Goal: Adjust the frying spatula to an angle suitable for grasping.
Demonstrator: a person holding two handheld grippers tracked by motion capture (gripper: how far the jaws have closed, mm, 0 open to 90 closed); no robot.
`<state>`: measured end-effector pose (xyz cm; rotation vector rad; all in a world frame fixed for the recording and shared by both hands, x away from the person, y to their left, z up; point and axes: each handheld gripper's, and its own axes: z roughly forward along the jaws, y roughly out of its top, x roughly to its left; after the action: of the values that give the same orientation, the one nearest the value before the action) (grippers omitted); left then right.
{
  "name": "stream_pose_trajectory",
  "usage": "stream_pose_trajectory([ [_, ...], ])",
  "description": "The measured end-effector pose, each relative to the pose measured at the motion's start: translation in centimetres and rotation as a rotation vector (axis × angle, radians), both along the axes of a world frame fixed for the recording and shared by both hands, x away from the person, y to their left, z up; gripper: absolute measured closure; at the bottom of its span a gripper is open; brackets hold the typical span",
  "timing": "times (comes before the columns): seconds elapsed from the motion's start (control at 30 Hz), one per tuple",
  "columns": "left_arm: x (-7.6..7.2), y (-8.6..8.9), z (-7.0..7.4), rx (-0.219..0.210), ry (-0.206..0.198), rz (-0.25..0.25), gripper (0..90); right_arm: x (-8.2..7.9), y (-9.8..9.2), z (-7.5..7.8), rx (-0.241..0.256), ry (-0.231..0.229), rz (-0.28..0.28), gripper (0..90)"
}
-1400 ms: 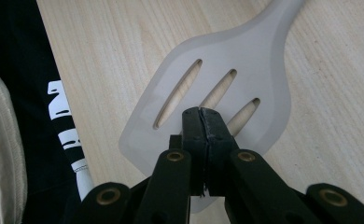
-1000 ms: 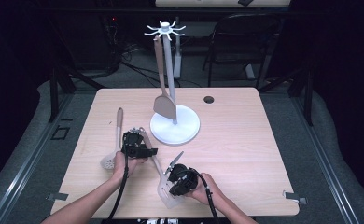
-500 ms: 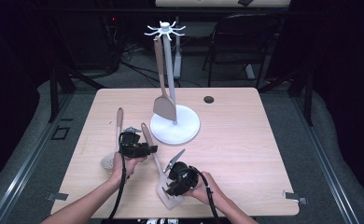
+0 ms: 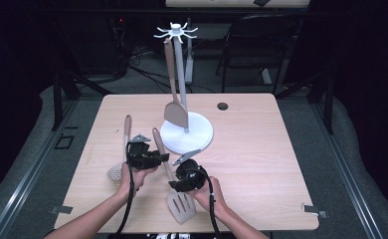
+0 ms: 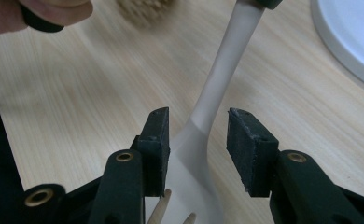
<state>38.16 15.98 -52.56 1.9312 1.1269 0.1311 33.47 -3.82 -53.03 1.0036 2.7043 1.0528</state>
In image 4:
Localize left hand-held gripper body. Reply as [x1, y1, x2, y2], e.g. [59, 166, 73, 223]
[125, 133, 160, 170]

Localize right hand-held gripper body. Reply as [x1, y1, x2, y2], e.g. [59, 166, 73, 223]
[172, 148, 208, 191]

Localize beige slotted turner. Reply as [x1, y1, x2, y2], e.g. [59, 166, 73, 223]
[151, 127, 198, 225]

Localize beige perforated skimmer spoon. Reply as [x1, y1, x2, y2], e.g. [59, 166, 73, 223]
[106, 115, 132, 182]

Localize white utensil rack stand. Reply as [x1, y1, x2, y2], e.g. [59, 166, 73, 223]
[153, 22, 215, 156]

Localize beige solid turner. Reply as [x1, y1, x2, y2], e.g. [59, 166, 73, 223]
[162, 37, 190, 129]

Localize person's left hand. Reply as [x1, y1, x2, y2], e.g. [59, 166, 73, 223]
[118, 163, 158, 200]

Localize person's right hand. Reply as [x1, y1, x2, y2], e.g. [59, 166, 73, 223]
[188, 177, 230, 220]

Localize black metal stand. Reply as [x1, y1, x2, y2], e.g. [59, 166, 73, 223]
[51, 66, 111, 131]
[275, 66, 336, 134]

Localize black chair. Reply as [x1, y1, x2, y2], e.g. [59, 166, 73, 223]
[215, 14, 299, 96]

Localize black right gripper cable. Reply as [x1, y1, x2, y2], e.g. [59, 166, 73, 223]
[198, 165, 223, 239]

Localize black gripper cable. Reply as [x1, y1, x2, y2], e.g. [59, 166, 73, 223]
[113, 140, 136, 239]
[198, 165, 223, 239]

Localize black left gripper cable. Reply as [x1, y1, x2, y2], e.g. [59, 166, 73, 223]
[113, 140, 136, 239]

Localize black floor cables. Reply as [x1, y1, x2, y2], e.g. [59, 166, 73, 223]
[128, 46, 216, 95]

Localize aluminium floor rail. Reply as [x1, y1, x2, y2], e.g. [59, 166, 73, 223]
[309, 99, 385, 239]
[0, 99, 81, 239]

